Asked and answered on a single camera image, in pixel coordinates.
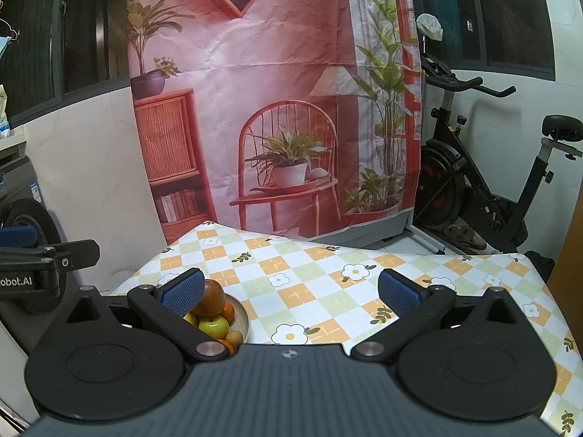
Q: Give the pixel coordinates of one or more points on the white packet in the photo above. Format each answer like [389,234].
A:
[3,118]

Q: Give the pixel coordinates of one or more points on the black exercise bike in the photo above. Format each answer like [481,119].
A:
[455,182]

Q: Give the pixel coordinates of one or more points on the beige plate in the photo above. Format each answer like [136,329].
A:
[243,323]

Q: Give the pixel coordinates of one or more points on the yellow lemon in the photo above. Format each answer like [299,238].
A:
[190,318]

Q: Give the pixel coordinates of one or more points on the white cloth cap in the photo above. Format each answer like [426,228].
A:
[429,26]

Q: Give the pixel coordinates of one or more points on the brown kiwi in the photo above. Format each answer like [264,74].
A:
[234,337]

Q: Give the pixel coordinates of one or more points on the printed wall backdrop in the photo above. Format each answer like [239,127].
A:
[273,54]

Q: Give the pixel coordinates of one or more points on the orange mandarin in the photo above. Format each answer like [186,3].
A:
[229,312]
[226,347]

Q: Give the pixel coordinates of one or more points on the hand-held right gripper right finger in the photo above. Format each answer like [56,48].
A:
[398,293]

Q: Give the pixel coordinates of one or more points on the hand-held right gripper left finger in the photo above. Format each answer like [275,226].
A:
[182,293]

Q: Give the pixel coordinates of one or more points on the dark glass window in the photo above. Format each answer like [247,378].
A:
[510,18]
[82,32]

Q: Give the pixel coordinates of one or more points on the brown sandal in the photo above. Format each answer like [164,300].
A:
[467,236]

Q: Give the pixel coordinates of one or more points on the red apple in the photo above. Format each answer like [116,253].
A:
[212,298]

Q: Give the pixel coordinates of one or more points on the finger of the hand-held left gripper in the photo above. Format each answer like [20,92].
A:
[68,255]
[18,236]

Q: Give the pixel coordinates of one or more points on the yellow-green apple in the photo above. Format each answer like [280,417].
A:
[213,326]

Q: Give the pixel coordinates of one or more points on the checked flower tablecloth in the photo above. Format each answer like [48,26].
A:
[319,282]

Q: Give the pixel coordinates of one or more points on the wooden door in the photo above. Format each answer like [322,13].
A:
[575,273]

